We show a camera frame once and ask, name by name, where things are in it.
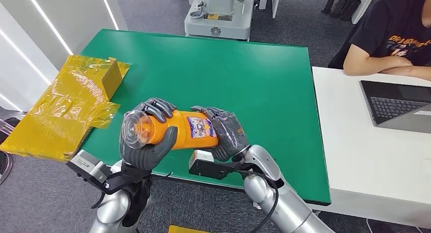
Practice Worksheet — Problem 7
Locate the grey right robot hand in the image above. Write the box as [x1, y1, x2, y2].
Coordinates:
[190, 105, 250, 162]

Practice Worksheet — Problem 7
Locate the person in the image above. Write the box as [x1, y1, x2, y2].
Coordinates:
[328, 0, 431, 81]

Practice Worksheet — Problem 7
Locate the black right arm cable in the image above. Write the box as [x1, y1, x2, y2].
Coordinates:
[235, 170, 280, 233]

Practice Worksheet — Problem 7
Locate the wide black boot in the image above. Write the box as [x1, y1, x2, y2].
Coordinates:
[330, 0, 362, 22]

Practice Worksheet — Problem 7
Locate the white grey machine base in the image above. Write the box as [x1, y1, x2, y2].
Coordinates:
[184, 0, 257, 42]

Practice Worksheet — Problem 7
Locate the orange detergent bottle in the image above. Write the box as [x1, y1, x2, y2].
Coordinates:
[121, 110, 220, 151]

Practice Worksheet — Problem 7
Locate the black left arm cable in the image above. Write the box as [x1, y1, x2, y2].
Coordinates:
[90, 191, 107, 210]

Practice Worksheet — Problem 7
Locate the grey laptop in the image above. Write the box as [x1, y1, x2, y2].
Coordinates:
[359, 79, 431, 135]

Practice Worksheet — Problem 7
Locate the person's right hand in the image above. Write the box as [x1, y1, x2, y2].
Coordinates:
[389, 55, 414, 69]

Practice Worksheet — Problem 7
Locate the yellow flat object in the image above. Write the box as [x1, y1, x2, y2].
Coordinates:
[168, 225, 209, 233]

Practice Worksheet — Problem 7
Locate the white furniture leg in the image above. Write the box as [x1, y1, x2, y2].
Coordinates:
[271, 0, 283, 19]

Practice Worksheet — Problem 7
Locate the yellow taped cardboard box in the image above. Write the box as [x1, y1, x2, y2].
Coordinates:
[0, 54, 131, 162]

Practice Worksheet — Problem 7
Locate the slim black boot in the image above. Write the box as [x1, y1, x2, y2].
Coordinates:
[321, 0, 336, 15]

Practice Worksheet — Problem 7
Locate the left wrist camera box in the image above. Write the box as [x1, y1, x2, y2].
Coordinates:
[66, 150, 112, 192]

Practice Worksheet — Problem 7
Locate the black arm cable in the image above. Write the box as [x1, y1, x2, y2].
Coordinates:
[90, 191, 107, 210]
[235, 170, 280, 233]

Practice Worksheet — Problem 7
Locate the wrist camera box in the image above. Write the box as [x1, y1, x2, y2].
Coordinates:
[66, 150, 112, 192]
[188, 150, 244, 181]

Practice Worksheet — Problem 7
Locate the white furniture panel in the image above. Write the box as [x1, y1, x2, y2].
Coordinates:
[352, 0, 388, 25]

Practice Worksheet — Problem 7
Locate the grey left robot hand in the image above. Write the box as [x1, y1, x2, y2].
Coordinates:
[119, 97, 178, 171]

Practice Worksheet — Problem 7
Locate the round metal stand base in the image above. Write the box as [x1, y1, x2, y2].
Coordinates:
[0, 150, 13, 185]

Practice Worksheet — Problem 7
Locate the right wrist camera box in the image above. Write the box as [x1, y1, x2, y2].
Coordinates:
[188, 150, 244, 181]

